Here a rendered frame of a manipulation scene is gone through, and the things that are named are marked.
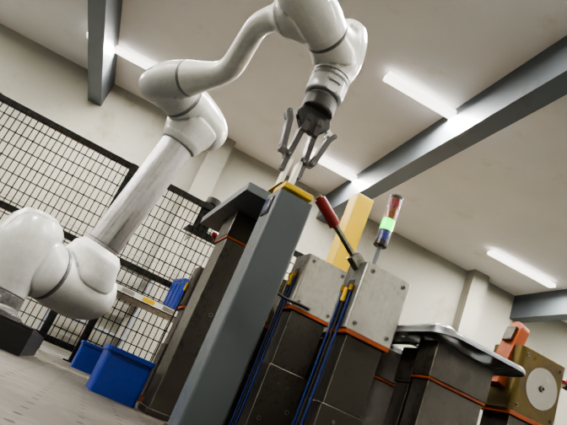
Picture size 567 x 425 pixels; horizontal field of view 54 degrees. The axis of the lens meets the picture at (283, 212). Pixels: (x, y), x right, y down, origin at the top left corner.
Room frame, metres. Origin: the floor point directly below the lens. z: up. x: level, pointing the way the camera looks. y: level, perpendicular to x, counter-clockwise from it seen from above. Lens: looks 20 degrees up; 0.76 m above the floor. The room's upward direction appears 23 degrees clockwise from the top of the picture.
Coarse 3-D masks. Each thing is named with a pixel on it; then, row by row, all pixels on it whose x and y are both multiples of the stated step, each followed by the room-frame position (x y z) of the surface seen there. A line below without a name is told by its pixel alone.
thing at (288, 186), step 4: (284, 184) 0.93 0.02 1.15; (288, 184) 0.93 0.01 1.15; (292, 184) 0.93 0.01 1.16; (276, 188) 0.97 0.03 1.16; (284, 188) 0.94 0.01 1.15; (288, 188) 0.93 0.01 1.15; (292, 188) 0.93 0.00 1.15; (296, 188) 0.94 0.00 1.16; (292, 192) 0.94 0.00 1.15; (296, 192) 0.94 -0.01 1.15; (300, 192) 0.94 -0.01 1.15; (304, 192) 0.94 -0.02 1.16; (300, 196) 0.95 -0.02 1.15; (304, 196) 0.94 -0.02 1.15; (308, 196) 0.94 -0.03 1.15; (312, 196) 0.95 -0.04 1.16; (304, 200) 0.96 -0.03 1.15; (308, 200) 0.95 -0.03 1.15
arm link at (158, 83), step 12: (180, 60) 1.37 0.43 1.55; (144, 72) 1.46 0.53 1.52; (156, 72) 1.39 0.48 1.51; (168, 72) 1.37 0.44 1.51; (144, 84) 1.44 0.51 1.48; (156, 84) 1.41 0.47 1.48; (168, 84) 1.38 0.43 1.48; (144, 96) 1.49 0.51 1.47; (156, 96) 1.45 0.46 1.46; (168, 96) 1.43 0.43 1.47; (180, 96) 1.41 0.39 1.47; (192, 96) 1.44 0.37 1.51; (168, 108) 1.47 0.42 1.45; (180, 108) 1.46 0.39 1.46
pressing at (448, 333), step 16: (400, 336) 1.02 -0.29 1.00; (416, 336) 0.97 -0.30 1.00; (432, 336) 0.93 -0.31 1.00; (448, 336) 0.89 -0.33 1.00; (464, 336) 0.83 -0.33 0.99; (400, 352) 1.15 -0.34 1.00; (464, 352) 0.94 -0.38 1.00; (480, 352) 0.90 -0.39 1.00; (496, 368) 0.94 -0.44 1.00; (512, 368) 0.90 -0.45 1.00
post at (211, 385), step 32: (288, 192) 0.93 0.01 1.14; (256, 224) 0.98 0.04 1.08; (288, 224) 0.93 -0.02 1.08; (256, 256) 0.93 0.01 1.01; (288, 256) 0.94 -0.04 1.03; (256, 288) 0.93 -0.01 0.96; (224, 320) 0.93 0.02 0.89; (256, 320) 0.94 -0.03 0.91; (224, 352) 0.93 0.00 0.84; (192, 384) 0.94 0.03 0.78; (224, 384) 0.94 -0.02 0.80; (192, 416) 0.93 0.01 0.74; (224, 416) 0.94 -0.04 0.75
